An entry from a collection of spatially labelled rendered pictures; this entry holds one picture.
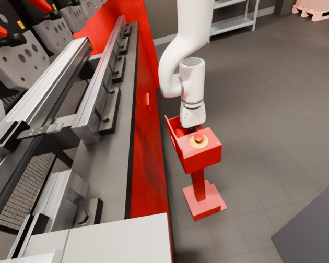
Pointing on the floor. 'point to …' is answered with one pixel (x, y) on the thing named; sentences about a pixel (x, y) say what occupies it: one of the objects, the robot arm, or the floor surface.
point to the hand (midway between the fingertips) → (192, 130)
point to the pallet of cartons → (316, 8)
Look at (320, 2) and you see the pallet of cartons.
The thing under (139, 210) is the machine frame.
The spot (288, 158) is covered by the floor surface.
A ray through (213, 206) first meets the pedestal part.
